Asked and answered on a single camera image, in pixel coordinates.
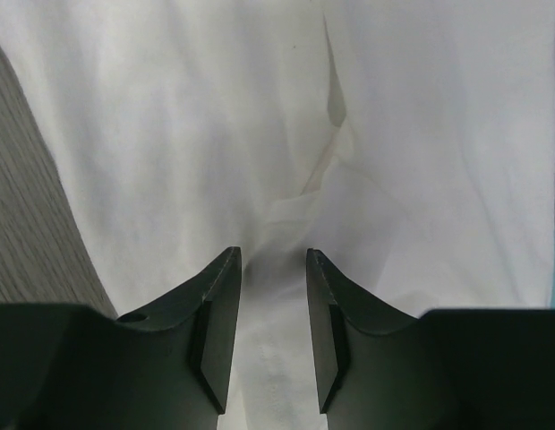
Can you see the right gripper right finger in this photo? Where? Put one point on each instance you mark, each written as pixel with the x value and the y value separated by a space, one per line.
pixel 377 367

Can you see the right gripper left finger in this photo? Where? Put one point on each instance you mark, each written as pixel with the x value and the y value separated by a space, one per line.
pixel 165 365

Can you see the white printed t shirt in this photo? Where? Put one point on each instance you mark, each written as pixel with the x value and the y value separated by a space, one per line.
pixel 412 142

